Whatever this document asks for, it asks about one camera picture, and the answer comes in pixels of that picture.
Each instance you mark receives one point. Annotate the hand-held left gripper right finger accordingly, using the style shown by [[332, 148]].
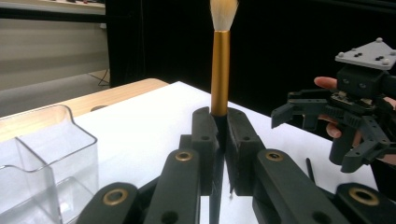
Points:
[[243, 155]]

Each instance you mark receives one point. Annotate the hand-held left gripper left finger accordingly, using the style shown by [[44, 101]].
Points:
[[205, 155]]

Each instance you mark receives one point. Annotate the gold ferrule makeup brush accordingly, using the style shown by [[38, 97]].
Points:
[[220, 74]]

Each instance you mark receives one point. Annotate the clear acrylic organizer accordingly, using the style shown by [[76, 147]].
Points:
[[77, 161]]

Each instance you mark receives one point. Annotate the white table cover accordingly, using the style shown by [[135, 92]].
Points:
[[140, 140]]

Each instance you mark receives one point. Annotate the black curtain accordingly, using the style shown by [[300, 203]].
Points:
[[280, 31]]

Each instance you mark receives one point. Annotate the small white wall switch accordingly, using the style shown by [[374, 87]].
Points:
[[103, 26]]

